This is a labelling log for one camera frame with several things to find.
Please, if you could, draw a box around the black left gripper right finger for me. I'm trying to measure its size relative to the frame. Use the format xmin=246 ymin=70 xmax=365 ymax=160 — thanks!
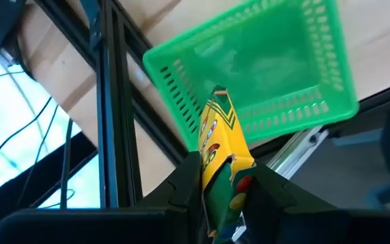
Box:
xmin=244 ymin=163 xmax=390 ymax=244

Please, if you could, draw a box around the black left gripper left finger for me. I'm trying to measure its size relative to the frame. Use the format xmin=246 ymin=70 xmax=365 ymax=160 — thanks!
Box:
xmin=0 ymin=151 xmax=206 ymax=244

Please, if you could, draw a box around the yellow green crayon box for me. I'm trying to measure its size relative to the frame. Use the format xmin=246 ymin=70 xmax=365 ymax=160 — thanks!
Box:
xmin=197 ymin=88 xmax=257 ymax=244

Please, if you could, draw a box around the green plastic basket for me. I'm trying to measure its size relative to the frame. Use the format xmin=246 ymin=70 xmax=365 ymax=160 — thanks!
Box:
xmin=142 ymin=0 xmax=360 ymax=153

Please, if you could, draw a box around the silver metal bracket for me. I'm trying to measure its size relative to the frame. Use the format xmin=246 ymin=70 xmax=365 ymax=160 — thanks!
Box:
xmin=265 ymin=125 xmax=330 ymax=180

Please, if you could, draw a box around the thick black floor cable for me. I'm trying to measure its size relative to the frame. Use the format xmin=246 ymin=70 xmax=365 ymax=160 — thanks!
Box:
xmin=59 ymin=117 xmax=74 ymax=209

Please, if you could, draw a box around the thin black floor cable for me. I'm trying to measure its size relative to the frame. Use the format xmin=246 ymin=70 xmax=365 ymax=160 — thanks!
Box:
xmin=0 ymin=96 xmax=53 ymax=173

